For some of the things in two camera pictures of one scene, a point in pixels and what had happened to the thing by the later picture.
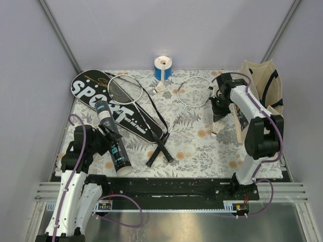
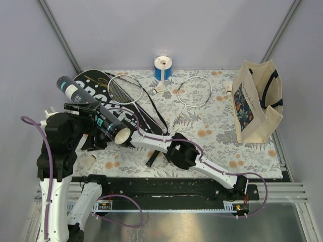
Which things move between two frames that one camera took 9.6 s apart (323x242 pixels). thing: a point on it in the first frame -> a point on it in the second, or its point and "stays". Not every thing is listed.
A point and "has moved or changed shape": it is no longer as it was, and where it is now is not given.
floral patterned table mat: x=179 y=103 stays
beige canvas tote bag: x=263 y=80 stays
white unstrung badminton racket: x=152 y=159 stays
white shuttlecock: x=217 y=126 has moved or changed shape
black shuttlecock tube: x=104 y=115 -> x=94 y=112
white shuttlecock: x=161 y=86 stays
